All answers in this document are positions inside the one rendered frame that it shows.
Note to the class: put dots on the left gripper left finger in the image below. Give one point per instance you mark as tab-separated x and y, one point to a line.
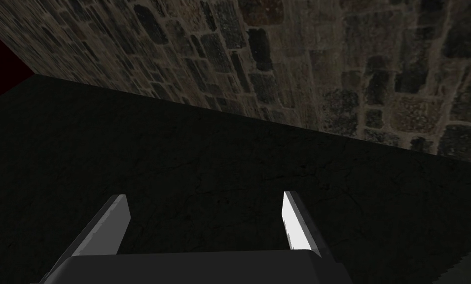
103	230

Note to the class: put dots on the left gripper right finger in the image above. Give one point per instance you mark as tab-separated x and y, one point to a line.
298	227

